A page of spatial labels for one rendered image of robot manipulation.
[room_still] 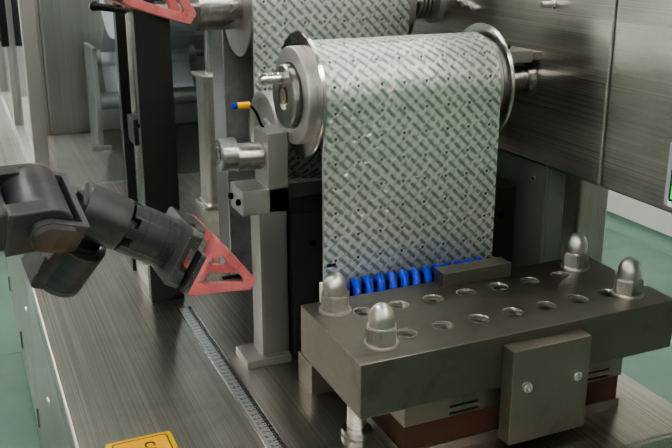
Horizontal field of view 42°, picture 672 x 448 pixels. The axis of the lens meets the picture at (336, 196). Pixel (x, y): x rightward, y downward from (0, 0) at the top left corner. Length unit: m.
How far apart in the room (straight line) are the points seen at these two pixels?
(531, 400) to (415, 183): 0.29
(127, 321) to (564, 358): 0.63
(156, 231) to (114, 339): 0.35
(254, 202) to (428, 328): 0.27
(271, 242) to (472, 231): 0.25
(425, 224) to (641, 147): 0.27
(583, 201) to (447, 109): 0.40
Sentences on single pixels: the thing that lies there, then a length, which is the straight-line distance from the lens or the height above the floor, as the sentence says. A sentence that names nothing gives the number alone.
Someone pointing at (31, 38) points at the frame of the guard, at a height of 1.23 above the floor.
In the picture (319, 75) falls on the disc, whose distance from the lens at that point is 0.97.
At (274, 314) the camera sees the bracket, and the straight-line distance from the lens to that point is 1.13.
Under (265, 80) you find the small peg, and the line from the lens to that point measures 1.01.
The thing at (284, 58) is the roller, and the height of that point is 1.29.
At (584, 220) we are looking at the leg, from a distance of 1.41.
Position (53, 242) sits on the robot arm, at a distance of 0.88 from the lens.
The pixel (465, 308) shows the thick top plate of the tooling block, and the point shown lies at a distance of 1.00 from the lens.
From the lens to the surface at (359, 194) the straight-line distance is 1.03.
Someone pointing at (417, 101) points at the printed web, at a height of 1.24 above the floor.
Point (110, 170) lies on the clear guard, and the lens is 2.01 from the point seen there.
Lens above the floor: 1.43
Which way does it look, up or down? 17 degrees down
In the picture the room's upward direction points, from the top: straight up
